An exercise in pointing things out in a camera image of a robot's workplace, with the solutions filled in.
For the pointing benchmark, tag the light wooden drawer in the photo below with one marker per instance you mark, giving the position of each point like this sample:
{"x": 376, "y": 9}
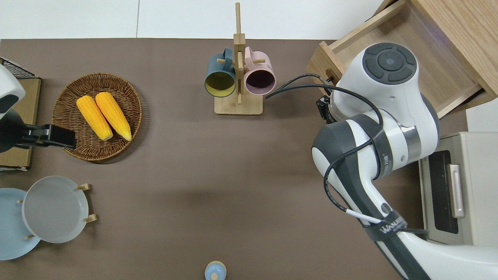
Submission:
{"x": 439, "y": 50}

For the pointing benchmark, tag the light blue plate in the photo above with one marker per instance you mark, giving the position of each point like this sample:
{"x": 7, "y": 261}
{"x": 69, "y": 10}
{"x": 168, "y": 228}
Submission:
{"x": 11, "y": 229}

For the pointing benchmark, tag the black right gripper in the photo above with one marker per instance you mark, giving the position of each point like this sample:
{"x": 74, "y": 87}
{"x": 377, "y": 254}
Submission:
{"x": 326, "y": 111}

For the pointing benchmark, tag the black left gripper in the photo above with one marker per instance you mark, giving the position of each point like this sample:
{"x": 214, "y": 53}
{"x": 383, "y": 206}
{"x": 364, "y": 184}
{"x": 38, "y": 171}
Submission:
{"x": 9, "y": 132}

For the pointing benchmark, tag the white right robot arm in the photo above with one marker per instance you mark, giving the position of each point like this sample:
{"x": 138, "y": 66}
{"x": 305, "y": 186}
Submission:
{"x": 404, "y": 101}

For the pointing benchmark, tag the brown table mat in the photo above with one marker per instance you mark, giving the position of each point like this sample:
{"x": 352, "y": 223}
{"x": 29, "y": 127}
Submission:
{"x": 194, "y": 175}

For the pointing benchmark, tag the wooden mug rack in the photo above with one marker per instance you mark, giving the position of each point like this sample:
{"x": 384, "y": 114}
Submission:
{"x": 238, "y": 107}

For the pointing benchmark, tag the white toaster oven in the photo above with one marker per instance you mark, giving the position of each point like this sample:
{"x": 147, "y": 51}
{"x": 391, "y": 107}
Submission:
{"x": 478, "y": 186}

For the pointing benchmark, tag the pink mug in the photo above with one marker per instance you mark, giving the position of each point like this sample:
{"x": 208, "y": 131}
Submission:
{"x": 260, "y": 79}

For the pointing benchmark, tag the brown wicker basket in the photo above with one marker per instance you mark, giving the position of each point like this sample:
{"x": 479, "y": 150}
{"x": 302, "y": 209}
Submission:
{"x": 70, "y": 101}

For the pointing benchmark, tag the grey plate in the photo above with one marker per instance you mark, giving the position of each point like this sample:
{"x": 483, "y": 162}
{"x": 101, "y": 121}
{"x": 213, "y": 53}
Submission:
{"x": 54, "y": 210}

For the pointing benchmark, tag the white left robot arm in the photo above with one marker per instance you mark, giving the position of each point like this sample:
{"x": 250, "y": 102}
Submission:
{"x": 9, "y": 83}

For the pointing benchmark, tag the small blue desk bell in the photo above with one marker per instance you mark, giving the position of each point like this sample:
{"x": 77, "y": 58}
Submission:
{"x": 215, "y": 271}

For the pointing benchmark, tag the light wooden cabinet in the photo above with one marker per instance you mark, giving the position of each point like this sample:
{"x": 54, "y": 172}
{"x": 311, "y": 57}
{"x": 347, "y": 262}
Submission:
{"x": 459, "y": 35}

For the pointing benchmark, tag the wooden plate rack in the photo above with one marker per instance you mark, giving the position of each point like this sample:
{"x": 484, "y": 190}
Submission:
{"x": 86, "y": 187}

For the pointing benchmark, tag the dark blue mug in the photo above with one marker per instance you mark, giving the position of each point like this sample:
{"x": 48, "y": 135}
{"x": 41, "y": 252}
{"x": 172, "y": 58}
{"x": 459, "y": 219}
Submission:
{"x": 220, "y": 83}

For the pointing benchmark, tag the yellow corn cob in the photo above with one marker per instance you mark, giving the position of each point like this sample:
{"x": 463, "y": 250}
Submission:
{"x": 113, "y": 114}
{"x": 94, "y": 118}

